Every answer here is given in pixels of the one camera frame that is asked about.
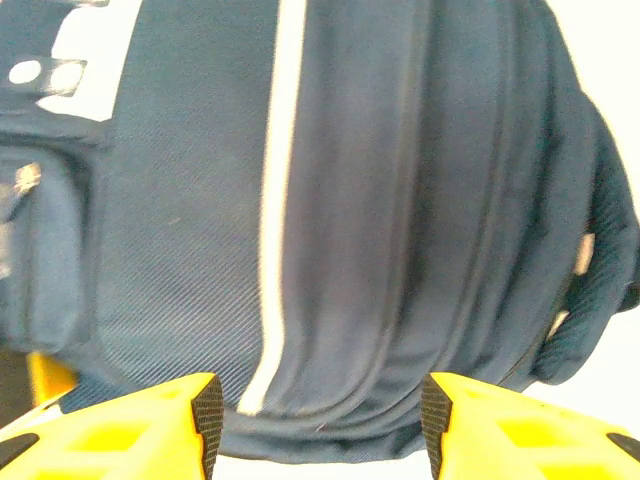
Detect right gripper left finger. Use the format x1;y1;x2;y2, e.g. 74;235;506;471
0;372;225;480

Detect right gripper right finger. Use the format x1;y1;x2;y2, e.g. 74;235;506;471
421;372;640;480

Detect navy blue backpack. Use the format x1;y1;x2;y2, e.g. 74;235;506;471
0;0;640;464

